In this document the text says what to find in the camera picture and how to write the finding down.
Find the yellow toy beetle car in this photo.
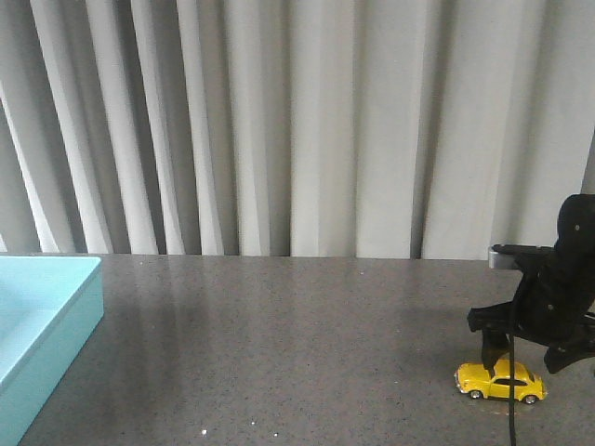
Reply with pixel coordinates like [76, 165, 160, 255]
[454, 359, 548, 404]

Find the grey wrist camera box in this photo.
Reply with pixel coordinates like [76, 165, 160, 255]
[488, 243, 552, 269]

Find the light blue plastic box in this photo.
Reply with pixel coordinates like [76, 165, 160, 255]
[1, 256, 104, 445]

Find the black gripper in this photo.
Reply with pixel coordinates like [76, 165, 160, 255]
[468, 194, 594, 374]

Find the grey pleated curtain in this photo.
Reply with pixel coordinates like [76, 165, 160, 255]
[1, 1, 594, 259]

